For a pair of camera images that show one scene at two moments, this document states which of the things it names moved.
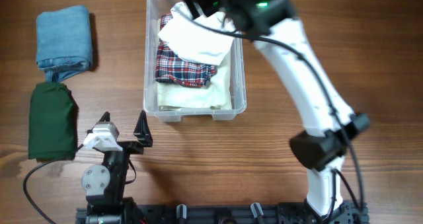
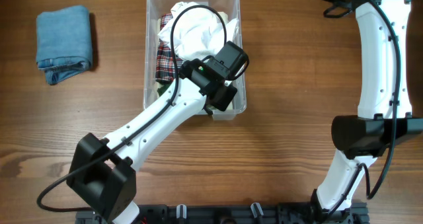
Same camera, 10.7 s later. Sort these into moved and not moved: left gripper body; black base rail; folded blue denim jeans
Moved: left gripper body
Not moved: folded blue denim jeans; black base rail
